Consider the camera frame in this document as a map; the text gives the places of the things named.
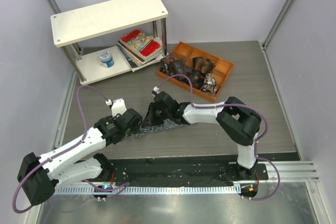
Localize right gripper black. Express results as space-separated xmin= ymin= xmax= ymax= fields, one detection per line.
xmin=142 ymin=102 xmax=171 ymax=126

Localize grey floral tie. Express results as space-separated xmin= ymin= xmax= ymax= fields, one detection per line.
xmin=134 ymin=119 xmax=188 ymax=138

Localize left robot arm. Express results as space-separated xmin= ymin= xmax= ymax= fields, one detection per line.
xmin=17 ymin=109 xmax=142 ymax=206

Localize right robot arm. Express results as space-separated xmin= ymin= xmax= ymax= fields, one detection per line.
xmin=138 ymin=91 xmax=261 ymax=179

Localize brown blue floral tie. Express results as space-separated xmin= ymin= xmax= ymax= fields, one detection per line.
xmin=172 ymin=59 xmax=192 ymax=81

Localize bottom dark cover book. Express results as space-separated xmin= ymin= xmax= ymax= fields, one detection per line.
xmin=117 ymin=45 xmax=163 ymax=72

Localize black orange flower tie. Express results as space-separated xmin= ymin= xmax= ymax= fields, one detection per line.
xmin=189 ymin=70 xmax=205 ymax=90

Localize white two-tier shelf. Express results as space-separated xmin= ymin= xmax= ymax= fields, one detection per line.
xmin=50 ymin=0 xmax=169 ymax=85

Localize cat pattern tie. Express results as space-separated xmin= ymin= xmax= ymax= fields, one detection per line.
xmin=200 ymin=73 xmax=221 ymax=97

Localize blue jar white lid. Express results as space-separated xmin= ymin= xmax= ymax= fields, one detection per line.
xmin=99 ymin=50 xmax=114 ymax=68

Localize dark brown red tie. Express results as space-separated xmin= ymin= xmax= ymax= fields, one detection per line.
xmin=192 ymin=57 xmax=215 ymax=74

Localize red treehouse book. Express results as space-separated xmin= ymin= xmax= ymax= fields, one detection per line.
xmin=119 ymin=29 xmax=162 ymax=60

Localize orange wooden divided tray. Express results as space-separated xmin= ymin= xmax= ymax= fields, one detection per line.
xmin=157 ymin=42 xmax=234 ymax=102

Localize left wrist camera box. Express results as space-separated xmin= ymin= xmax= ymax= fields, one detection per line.
xmin=111 ymin=98 xmax=127 ymax=117

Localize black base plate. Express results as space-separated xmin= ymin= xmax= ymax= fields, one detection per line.
xmin=91 ymin=156 xmax=269 ymax=187

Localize slotted cable duct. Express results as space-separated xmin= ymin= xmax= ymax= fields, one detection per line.
xmin=55 ymin=184 xmax=241 ymax=195

